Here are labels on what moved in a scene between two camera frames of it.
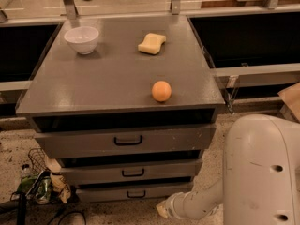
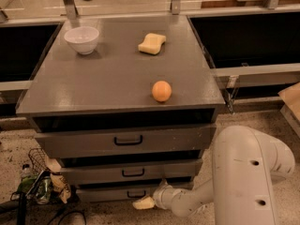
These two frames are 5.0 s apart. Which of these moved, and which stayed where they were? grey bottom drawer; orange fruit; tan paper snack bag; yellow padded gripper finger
Moved: yellow padded gripper finger
Stayed: tan paper snack bag; orange fruit; grey bottom drawer
